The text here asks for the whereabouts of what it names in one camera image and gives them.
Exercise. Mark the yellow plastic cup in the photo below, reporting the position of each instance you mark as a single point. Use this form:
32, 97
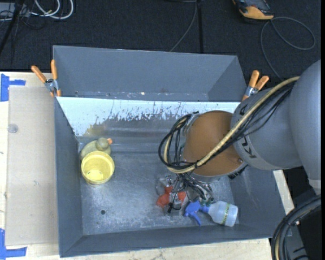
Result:
97, 168

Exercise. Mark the orange-red plastic toy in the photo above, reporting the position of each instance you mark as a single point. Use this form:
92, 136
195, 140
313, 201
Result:
163, 199

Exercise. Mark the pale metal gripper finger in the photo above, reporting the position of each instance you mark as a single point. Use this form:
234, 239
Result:
163, 179
161, 189

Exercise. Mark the black cylinder on white bracket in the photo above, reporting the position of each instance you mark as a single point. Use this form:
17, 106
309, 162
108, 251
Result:
173, 206

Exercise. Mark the yellow rubber duck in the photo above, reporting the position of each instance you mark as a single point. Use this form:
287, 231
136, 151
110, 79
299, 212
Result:
100, 145

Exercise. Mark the grey metal bin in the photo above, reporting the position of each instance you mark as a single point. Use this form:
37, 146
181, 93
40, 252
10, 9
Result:
130, 199

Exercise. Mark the blue-trigger clear spray bottle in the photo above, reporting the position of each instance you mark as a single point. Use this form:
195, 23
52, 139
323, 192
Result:
222, 213

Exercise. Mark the pale brown flat board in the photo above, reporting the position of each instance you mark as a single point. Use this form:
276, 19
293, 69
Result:
29, 158

